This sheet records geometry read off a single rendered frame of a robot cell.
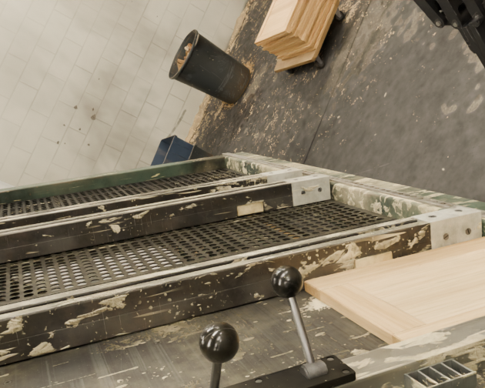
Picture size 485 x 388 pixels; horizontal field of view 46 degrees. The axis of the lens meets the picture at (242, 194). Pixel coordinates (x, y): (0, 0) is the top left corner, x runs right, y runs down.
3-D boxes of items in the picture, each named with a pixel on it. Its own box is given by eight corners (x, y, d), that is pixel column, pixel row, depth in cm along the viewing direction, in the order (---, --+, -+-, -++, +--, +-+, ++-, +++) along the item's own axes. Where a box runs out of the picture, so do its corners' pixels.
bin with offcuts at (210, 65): (261, 58, 541) (202, 23, 515) (240, 108, 535) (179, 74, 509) (239, 67, 588) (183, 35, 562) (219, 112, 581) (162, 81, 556)
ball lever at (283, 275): (339, 376, 63) (302, 259, 66) (308, 386, 62) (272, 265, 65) (325, 378, 66) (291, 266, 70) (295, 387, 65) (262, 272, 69)
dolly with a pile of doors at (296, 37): (352, 5, 421) (309, -26, 405) (326, 69, 415) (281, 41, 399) (309, 24, 477) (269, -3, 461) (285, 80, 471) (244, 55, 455)
